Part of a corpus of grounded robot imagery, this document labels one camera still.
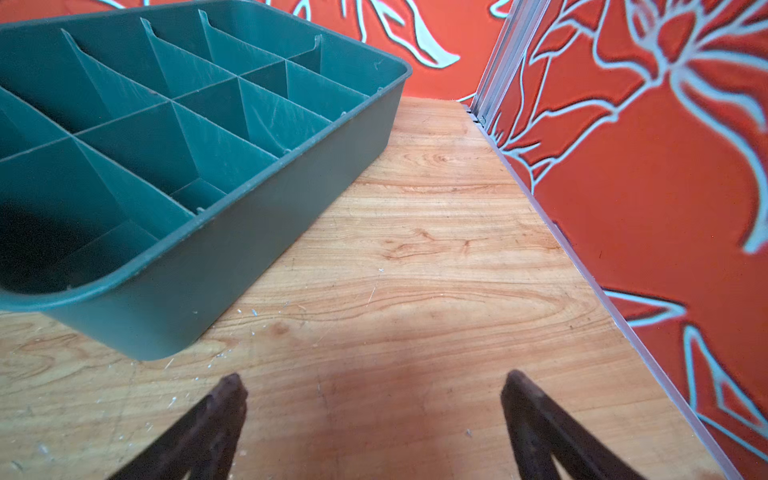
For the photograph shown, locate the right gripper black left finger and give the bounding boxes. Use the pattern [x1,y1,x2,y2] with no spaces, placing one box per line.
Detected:
[111,373,248,479]

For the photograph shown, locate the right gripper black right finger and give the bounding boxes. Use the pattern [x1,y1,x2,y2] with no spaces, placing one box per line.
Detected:
[500,370,642,479]

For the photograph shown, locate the green divided organizer tray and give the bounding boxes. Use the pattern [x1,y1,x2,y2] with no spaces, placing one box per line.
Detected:
[1,1,412,360]

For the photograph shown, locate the aluminium frame rail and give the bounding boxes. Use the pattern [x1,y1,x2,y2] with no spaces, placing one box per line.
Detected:
[470,0,551,127]

